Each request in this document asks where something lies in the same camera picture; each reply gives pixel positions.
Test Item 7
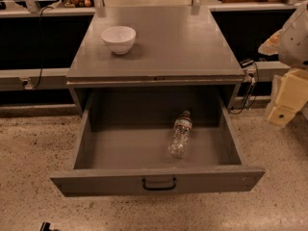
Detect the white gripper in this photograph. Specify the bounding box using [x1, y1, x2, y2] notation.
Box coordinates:
[266, 68, 308, 128]

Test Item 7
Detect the clear plastic water bottle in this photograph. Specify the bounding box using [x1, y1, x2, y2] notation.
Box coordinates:
[168, 111, 193, 158]

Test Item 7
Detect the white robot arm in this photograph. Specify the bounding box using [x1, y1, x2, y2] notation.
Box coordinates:
[258, 1, 308, 128]

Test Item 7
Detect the grey cabinet counter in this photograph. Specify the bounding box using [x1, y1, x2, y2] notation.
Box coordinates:
[66, 6, 244, 114]

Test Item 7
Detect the grey open top drawer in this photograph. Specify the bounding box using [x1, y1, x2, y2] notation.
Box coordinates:
[50, 91, 265, 196]

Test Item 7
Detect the white ceramic bowl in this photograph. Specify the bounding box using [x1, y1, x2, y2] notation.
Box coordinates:
[101, 26, 137, 55]

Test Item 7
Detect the black object on floor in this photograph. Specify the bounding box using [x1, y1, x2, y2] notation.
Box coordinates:
[39, 222, 52, 231]

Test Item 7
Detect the black drawer handle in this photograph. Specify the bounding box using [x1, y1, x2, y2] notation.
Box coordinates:
[141, 177, 177, 192]

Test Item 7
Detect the grey rail lower shelf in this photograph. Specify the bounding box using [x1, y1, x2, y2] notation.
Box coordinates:
[0, 68, 68, 91]

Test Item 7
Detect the black cable left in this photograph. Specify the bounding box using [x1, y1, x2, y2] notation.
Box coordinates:
[32, 5, 55, 90]

